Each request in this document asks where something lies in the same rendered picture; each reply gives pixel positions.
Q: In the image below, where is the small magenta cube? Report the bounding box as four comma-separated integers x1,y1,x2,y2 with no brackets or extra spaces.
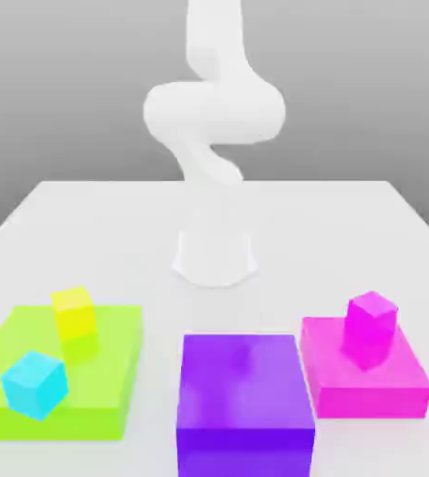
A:
339,290,400,373

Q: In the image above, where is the large green box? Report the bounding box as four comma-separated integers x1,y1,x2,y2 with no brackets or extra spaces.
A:
0,304,144,442

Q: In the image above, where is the large pink box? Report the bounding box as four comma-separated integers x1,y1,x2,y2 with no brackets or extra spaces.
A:
298,315,429,420

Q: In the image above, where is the small cyan cube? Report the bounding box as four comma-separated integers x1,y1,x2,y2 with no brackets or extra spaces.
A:
0,349,69,422

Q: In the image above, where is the small yellow cube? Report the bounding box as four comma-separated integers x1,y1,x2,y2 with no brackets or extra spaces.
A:
49,285,98,341

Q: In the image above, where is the large purple box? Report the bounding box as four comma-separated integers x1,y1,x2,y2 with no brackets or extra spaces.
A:
175,333,317,477

